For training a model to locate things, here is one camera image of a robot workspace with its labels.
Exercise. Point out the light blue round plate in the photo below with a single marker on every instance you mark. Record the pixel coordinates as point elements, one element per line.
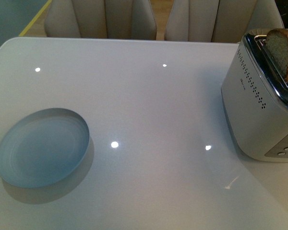
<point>43,148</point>

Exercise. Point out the beige chair on right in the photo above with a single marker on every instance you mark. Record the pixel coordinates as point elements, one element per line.
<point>222,21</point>

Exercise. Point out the beige chair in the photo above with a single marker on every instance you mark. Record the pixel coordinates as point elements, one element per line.
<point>222,21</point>
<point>112,19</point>

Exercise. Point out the slice of brown bread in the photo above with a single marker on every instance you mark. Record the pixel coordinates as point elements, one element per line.
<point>277,46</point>

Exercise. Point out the beige chair on left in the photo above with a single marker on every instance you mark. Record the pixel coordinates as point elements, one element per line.
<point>112,19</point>

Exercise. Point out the white and chrome toaster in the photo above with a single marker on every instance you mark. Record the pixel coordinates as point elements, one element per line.
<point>255,100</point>

